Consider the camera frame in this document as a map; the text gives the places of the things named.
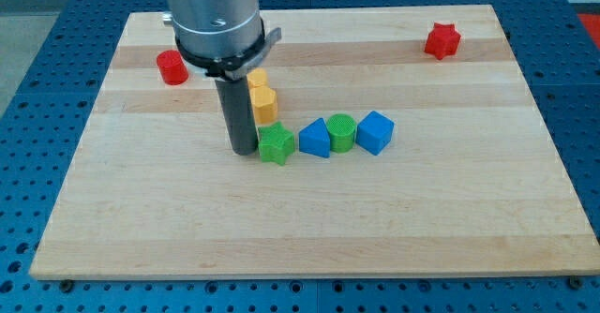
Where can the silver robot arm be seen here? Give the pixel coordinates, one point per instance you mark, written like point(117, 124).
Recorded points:
point(225, 38)

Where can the yellow hexagon block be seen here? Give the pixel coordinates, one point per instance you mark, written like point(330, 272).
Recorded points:
point(264, 104)

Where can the blue triangle block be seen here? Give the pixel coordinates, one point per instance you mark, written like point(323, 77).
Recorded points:
point(314, 139)

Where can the green star block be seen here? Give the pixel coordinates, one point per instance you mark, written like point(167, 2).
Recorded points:
point(276, 143)

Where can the green cylinder block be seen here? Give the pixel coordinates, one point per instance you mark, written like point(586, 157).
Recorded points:
point(341, 128)

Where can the blue cube block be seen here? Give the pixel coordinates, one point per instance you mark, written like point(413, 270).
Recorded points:
point(374, 132)

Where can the yellow block behind rod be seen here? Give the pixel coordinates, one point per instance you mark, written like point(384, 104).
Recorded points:
point(257, 77)

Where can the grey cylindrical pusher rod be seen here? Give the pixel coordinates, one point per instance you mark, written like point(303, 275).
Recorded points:
point(237, 110)

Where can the wooden board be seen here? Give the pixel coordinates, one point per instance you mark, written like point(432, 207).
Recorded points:
point(471, 183)

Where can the red cylinder block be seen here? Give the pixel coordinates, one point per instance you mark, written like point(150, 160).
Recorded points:
point(171, 67)

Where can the red star block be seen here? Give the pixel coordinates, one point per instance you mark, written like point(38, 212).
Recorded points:
point(442, 40)

